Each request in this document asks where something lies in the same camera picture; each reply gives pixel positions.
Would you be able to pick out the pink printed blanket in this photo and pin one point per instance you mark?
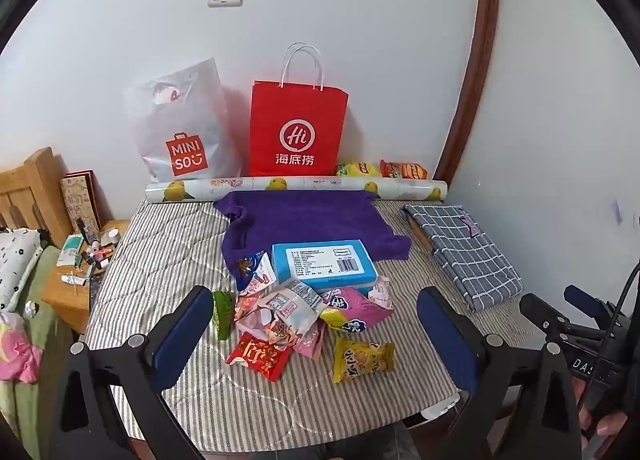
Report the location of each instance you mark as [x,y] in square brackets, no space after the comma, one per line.
[17,352]

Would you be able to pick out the white red cartoon snack packet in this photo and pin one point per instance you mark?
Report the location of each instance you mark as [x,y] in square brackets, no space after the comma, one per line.
[262,275]

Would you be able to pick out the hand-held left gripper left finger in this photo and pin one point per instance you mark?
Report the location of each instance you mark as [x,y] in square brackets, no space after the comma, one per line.
[182,335]

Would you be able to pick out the yellow snack packet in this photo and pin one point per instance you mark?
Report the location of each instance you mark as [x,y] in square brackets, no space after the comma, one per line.
[362,360]

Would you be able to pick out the plain pink snack packet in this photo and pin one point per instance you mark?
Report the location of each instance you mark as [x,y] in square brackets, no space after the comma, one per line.
[310,342]

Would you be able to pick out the cluster of small cosmetic bottles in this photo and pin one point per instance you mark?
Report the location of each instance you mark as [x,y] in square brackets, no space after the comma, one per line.
[102,250]

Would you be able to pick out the pink checked snack packet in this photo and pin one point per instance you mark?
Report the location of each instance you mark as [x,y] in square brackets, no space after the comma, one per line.
[382,292]

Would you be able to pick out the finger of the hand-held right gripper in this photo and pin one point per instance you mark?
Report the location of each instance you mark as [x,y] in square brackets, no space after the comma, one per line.
[537,312]
[585,302]

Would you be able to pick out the striped quilt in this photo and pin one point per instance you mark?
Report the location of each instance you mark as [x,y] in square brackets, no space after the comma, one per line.
[165,250]

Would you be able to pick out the purple towel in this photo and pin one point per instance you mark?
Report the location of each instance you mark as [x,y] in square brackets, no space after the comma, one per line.
[310,217]

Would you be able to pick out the patterned box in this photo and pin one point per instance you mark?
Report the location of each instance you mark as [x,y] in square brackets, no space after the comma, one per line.
[80,200]

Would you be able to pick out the green bed sheet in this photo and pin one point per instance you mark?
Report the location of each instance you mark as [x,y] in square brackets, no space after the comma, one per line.
[35,415]

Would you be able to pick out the wooden nightstand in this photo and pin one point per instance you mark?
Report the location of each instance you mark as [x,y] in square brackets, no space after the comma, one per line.
[65,297]

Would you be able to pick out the orange chip bag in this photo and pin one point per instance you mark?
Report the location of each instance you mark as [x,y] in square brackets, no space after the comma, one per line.
[405,170]

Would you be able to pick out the green snack packet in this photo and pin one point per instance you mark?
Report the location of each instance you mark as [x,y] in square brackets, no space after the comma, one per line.
[223,312]

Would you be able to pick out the white tube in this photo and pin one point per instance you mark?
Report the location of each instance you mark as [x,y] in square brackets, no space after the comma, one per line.
[74,280]

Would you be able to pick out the yellow chip bag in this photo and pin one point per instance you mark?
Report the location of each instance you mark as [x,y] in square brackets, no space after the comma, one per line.
[356,169]

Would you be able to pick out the person's right hand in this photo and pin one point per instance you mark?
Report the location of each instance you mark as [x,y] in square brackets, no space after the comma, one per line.
[607,427]

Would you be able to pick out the pink yellow snack bag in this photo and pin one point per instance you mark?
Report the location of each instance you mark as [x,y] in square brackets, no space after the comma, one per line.
[357,312]

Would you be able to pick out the dark blue snack packet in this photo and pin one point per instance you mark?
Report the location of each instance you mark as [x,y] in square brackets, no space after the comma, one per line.
[242,267]

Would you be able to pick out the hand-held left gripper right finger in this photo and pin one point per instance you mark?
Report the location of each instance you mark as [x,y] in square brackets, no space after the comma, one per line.
[445,335]

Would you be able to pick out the teal white box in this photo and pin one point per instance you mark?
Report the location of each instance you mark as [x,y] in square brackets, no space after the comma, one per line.
[70,250]

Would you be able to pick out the grey checked folded cloth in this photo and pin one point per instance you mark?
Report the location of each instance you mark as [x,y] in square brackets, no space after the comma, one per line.
[465,255]

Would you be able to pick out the blue tissue pack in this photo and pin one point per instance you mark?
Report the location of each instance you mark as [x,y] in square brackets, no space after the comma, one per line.
[325,262]

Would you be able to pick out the red paper bag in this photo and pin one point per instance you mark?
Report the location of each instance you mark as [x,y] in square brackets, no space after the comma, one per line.
[300,110]

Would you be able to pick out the white dotted pillow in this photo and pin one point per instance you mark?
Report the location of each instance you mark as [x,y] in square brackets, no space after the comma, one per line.
[17,260]

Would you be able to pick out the white plastic shopping bag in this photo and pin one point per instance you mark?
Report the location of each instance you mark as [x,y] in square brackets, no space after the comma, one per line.
[200,110]

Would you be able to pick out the wooden headboard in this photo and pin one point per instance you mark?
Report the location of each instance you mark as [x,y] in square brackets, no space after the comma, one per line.
[30,190]

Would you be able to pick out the grey white snack packet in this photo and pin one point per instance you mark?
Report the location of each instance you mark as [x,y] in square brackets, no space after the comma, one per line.
[295,305]

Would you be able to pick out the brown wooden door frame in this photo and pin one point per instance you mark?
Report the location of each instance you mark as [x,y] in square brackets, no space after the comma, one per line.
[475,90]

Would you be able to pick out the lemon print paper roll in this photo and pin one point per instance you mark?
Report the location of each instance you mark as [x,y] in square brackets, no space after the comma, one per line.
[300,185]

